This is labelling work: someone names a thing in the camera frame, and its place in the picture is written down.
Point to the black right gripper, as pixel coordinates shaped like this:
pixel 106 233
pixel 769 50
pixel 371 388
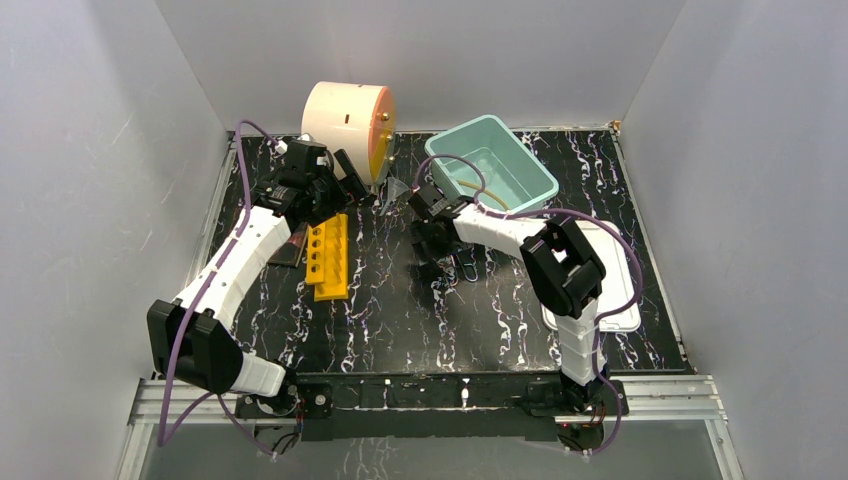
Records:
pixel 418 234

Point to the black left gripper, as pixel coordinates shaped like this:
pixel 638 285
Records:
pixel 337 187

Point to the tan rubber tubing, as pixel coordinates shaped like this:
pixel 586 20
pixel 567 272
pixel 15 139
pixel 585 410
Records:
pixel 477 191

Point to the yellow test tube rack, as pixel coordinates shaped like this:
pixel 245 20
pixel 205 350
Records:
pixel 327 259

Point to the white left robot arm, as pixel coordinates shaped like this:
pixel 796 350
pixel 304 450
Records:
pixel 190 336

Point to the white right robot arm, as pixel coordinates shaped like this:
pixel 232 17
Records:
pixel 565 272

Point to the clear plastic funnel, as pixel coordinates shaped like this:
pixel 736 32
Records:
pixel 394 189

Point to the white cylindrical drum device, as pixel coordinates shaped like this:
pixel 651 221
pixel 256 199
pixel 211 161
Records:
pixel 358 118

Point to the teal plastic bin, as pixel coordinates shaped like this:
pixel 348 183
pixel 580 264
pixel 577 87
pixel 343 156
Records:
pixel 510 169

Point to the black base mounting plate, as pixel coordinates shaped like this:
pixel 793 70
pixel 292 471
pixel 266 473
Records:
pixel 440 405

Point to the white bin lid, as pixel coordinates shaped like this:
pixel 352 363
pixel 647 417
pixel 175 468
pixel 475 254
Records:
pixel 618 284

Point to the aluminium frame rail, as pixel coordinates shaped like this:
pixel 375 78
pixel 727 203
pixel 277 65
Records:
pixel 650 397

